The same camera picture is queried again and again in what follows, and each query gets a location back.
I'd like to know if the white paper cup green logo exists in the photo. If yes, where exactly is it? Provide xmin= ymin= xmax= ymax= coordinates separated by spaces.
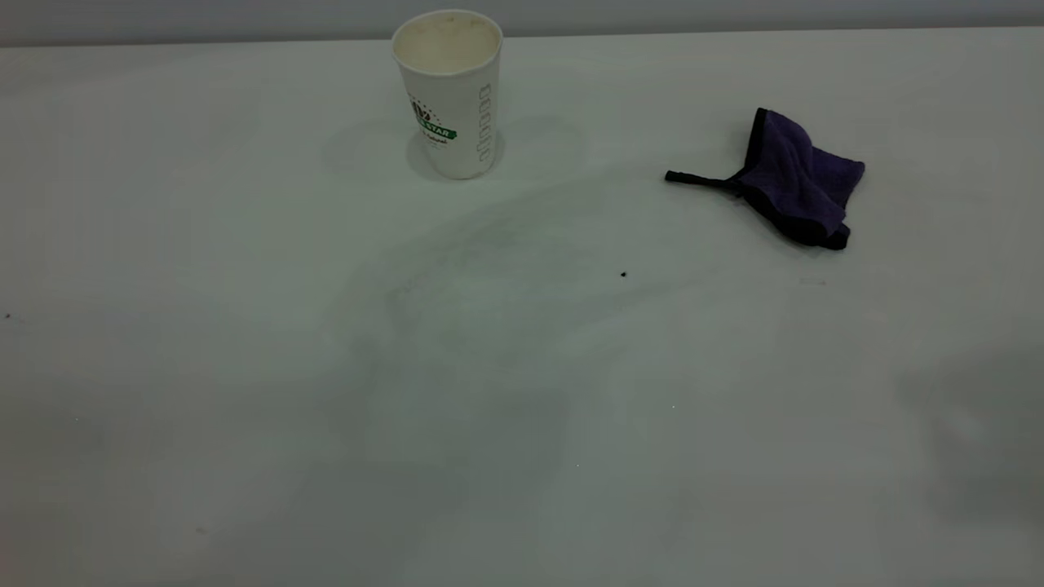
xmin=391 ymin=9 xmax=505 ymax=181

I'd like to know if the purple microfiber cloth black trim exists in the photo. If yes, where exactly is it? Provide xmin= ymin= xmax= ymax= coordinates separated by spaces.
xmin=664 ymin=107 xmax=867 ymax=251

